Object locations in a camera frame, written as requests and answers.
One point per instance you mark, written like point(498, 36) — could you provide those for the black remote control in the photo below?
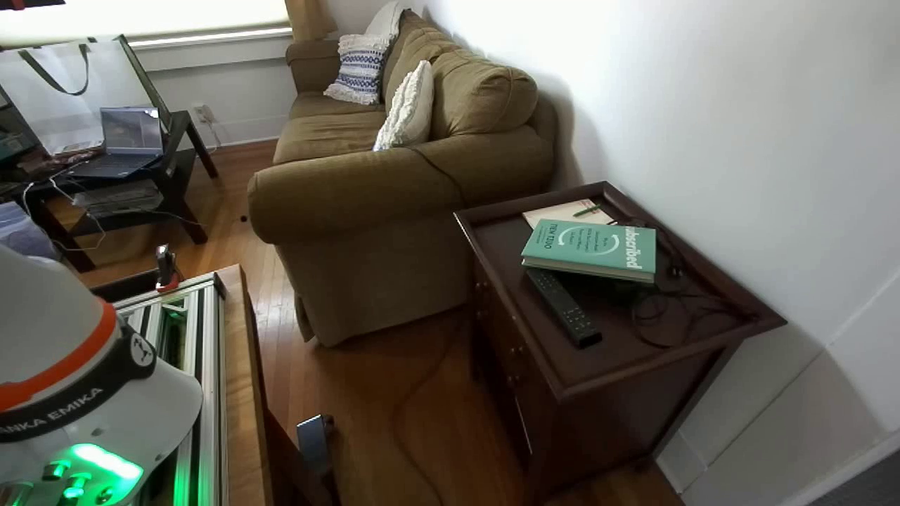
point(574, 322)

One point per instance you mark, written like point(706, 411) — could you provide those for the wooden robot mounting table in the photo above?
point(205, 328)

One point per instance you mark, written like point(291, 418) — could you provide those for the dark wooden side table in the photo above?
point(584, 411)

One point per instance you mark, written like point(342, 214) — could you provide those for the olive brown sofa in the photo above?
point(366, 237)

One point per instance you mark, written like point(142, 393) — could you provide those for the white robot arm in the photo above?
point(87, 408)

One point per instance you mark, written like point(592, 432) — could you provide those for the blue striped folded blanket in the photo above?
point(360, 67)

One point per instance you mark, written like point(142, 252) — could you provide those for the white tote bag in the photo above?
point(59, 92)

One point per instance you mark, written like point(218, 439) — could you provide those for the white textured throw pillow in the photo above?
point(409, 113)

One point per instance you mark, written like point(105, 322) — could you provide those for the cream notepad with pen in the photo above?
point(569, 213)

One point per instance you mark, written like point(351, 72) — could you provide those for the green paperback book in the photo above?
point(585, 248)

